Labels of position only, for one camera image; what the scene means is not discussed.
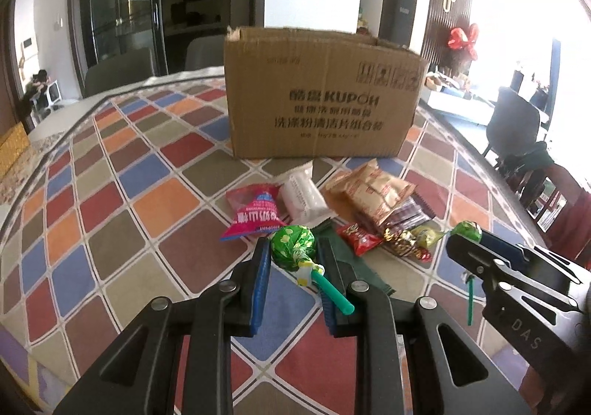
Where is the pink triangular snack packet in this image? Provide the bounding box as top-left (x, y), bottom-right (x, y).
top-left (219, 183), bottom-right (289, 243)

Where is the brown cardboard box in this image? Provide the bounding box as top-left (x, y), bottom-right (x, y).
top-left (223, 26), bottom-right (429, 160)

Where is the small red snack packet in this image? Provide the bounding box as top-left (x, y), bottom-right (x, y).
top-left (335, 223), bottom-right (384, 256)

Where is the grey dining chair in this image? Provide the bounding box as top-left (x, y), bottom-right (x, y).
top-left (185, 34), bottom-right (227, 72)
top-left (84, 48), bottom-right (155, 97)

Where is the yellow woven box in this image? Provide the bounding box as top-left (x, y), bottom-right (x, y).
top-left (0, 124), bottom-right (31, 180)

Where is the yellow-green wrapped candy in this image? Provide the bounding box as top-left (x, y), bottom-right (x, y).
top-left (411, 221), bottom-right (448, 250)

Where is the black chair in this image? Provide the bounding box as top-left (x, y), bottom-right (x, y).
top-left (482, 87), bottom-right (541, 157)

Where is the white low cabinet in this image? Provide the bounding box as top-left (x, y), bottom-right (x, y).
top-left (422, 73), bottom-right (497, 125)

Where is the small white shelf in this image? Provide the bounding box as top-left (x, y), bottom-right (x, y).
top-left (44, 80), bottom-right (63, 109)

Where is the dark plush toy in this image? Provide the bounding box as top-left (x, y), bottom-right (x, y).
top-left (28, 69), bottom-right (49, 97)

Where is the black framed glass door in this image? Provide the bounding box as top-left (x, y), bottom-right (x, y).
top-left (69, 0), bottom-right (167, 88)

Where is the dark green snack packet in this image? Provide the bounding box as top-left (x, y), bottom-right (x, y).
top-left (311, 221), bottom-right (398, 296)

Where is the green dotted lollipop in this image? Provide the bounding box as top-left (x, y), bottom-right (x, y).
top-left (269, 225), bottom-right (356, 314)

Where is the purple striped snack packet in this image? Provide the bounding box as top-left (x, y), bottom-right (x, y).
top-left (381, 196), bottom-right (435, 240)

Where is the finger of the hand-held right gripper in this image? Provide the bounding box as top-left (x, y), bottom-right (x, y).
top-left (480, 233), bottom-right (591, 287)
top-left (445, 234), bottom-right (579, 313)

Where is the dark slatted wall panel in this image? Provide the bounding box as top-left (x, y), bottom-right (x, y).
top-left (422, 0), bottom-right (475, 74)

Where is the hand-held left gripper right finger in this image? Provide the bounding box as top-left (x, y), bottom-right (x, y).
top-left (316, 237), bottom-right (532, 415)

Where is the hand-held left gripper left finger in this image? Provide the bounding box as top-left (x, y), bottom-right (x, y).
top-left (53, 237), bottom-right (273, 415)

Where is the red bow decoration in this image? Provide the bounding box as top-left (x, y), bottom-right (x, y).
top-left (448, 25), bottom-right (480, 60)

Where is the white snack packet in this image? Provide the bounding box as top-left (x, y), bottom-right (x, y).
top-left (280, 163), bottom-right (331, 229)

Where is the tan snack packet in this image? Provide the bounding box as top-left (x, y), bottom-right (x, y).
top-left (325, 160), bottom-right (416, 227)

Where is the floral patterned cloth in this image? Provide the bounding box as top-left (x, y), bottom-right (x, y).
top-left (0, 138), bottom-right (47, 208)

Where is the gold and red candy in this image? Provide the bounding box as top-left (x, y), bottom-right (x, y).
top-left (383, 228), bottom-right (435, 263)

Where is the green cloth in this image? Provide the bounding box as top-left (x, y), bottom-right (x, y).
top-left (496, 143), bottom-right (555, 194)

